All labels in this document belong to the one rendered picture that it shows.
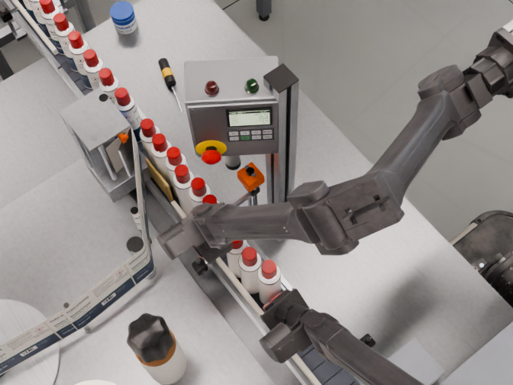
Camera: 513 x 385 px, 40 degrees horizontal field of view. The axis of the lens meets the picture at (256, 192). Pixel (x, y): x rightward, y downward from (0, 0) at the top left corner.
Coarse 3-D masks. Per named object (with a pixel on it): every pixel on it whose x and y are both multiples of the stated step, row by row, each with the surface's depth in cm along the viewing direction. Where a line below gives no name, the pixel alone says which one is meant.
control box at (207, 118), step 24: (192, 72) 124; (216, 72) 124; (240, 72) 124; (264, 72) 124; (192, 96) 122; (216, 96) 122; (240, 96) 121; (264, 96) 121; (192, 120) 125; (216, 120) 125; (216, 144) 133; (240, 144) 134; (264, 144) 134
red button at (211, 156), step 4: (208, 148) 133; (212, 148) 133; (216, 148) 134; (204, 152) 132; (208, 152) 132; (212, 152) 132; (216, 152) 132; (204, 156) 132; (208, 156) 132; (212, 156) 132; (216, 156) 132; (220, 156) 133; (204, 160) 133; (208, 160) 132; (212, 160) 133; (216, 160) 133; (220, 160) 134
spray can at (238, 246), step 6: (246, 240) 156; (234, 246) 153; (240, 246) 154; (246, 246) 156; (228, 252) 155; (234, 252) 155; (240, 252) 155; (228, 258) 160; (234, 258) 157; (228, 264) 165; (234, 264) 161; (234, 270) 165
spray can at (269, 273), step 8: (264, 264) 149; (272, 264) 149; (264, 272) 148; (272, 272) 148; (280, 272) 153; (264, 280) 151; (272, 280) 151; (280, 280) 155; (264, 288) 155; (272, 288) 154; (280, 288) 160; (264, 296) 160; (272, 296) 159; (264, 304) 165
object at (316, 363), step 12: (72, 72) 198; (264, 312) 165; (312, 348) 161; (312, 360) 160; (324, 360) 160; (312, 372) 159; (324, 372) 159; (336, 372) 158; (348, 372) 158; (324, 384) 157; (336, 384) 157; (348, 384) 157
